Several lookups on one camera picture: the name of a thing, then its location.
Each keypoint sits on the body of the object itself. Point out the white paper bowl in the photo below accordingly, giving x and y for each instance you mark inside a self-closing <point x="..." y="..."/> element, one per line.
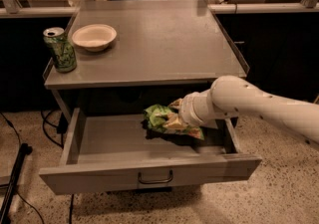
<point x="95" y="37"/>

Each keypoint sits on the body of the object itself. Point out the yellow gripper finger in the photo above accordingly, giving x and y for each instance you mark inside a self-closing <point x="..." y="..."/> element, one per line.
<point x="176" y="104"/>
<point x="172" y="121"/>

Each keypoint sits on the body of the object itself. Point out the open grey top drawer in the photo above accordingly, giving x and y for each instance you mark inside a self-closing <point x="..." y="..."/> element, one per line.
<point x="106" y="153"/>

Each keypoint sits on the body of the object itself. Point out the green rice chip bag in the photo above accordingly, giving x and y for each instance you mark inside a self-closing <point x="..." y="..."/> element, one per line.
<point x="154" y="123"/>

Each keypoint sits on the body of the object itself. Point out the black stand leg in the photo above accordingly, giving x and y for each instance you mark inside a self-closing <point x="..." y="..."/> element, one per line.
<point x="24" y="150"/>

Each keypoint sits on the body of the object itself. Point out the green soda can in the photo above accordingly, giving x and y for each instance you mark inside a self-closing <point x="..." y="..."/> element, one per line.
<point x="62" y="51"/>

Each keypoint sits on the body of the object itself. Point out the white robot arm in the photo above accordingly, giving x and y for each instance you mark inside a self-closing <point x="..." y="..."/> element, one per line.
<point x="230" y="96"/>

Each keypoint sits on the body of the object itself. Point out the metal drawer handle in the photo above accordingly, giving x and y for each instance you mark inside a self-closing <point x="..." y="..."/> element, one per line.
<point x="155" y="179"/>

